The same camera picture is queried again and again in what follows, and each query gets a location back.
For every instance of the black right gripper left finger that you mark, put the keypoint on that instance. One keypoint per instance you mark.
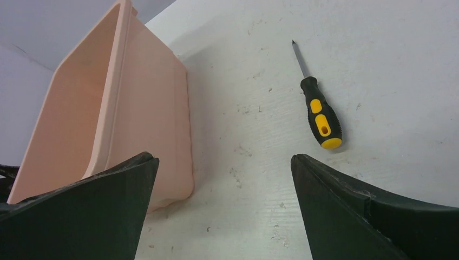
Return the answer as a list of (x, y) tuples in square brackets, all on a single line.
[(99, 217)]

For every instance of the black yellow screwdriver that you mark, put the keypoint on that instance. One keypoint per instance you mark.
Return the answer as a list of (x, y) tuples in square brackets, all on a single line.
[(322, 119)]

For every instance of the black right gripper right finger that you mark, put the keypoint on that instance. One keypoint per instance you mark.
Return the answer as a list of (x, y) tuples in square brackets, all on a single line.
[(346, 218)]

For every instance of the pink plastic bin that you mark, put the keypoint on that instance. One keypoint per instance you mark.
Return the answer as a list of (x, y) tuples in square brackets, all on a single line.
[(121, 91)]

